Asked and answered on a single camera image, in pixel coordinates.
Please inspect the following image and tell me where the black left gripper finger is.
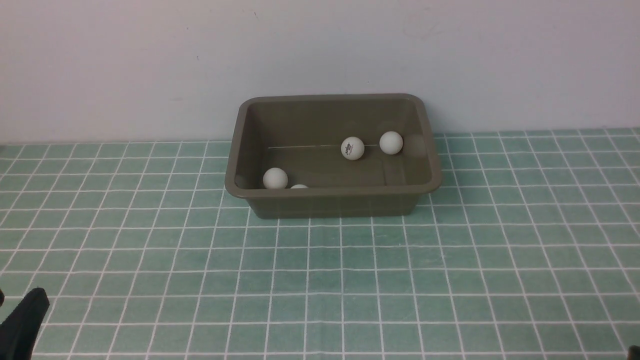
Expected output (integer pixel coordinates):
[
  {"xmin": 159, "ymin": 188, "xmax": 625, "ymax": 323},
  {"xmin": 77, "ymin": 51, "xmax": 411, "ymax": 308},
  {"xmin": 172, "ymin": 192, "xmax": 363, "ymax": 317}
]
[{"xmin": 0, "ymin": 287, "xmax": 50, "ymax": 360}]

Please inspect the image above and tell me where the white ping-pong ball with logo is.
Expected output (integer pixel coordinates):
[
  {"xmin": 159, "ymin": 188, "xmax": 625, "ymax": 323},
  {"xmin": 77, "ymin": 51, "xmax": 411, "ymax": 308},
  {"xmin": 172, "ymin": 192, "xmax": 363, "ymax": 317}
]
[{"xmin": 340, "ymin": 136, "xmax": 366, "ymax": 161}]

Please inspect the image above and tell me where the olive green plastic bin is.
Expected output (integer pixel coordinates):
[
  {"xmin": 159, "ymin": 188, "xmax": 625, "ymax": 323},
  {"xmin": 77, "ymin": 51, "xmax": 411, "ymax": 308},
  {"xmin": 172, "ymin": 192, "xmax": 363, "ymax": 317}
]
[{"xmin": 225, "ymin": 93, "xmax": 443, "ymax": 219}]

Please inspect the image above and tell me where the green checkered tablecloth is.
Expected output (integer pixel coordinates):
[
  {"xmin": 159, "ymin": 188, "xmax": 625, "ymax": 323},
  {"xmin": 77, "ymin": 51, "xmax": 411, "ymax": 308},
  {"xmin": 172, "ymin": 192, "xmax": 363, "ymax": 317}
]
[{"xmin": 0, "ymin": 129, "xmax": 640, "ymax": 360}]

